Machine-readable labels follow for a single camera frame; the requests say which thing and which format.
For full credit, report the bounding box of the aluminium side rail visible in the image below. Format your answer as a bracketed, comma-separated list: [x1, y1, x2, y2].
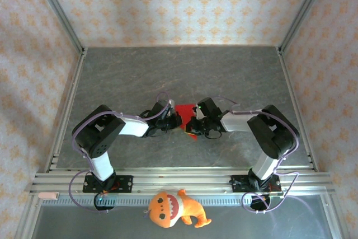
[276, 46, 320, 173]
[44, 48, 88, 173]

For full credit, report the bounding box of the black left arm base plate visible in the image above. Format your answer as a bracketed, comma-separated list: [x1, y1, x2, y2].
[83, 175, 134, 194]

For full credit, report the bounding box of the pink tag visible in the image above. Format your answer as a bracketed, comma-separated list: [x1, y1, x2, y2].
[38, 191, 59, 200]

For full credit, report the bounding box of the red cloth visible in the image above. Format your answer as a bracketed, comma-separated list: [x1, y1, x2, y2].
[175, 104, 198, 142]

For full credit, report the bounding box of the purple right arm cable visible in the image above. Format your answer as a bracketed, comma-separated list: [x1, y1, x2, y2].
[212, 96, 301, 214]

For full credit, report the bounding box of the aluminium mounting rail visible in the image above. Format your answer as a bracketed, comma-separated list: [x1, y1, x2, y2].
[27, 167, 335, 196]

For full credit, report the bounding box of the aluminium frame post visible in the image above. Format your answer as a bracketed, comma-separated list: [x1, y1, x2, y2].
[29, 0, 86, 55]
[278, 0, 333, 54]

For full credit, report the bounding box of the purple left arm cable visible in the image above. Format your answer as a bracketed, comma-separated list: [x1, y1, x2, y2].
[68, 92, 176, 214]

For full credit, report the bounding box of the grey slotted cable duct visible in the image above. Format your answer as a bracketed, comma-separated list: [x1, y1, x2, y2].
[41, 194, 322, 207]

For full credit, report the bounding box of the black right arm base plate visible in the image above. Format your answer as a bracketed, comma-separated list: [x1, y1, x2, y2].
[229, 174, 282, 194]

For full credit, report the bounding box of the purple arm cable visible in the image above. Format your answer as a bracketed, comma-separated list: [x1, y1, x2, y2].
[212, 96, 301, 214]
[68, 92, 176, 214]

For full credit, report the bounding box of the orange shark plush toy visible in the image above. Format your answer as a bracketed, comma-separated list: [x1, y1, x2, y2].
[143, 188, 213, 229]

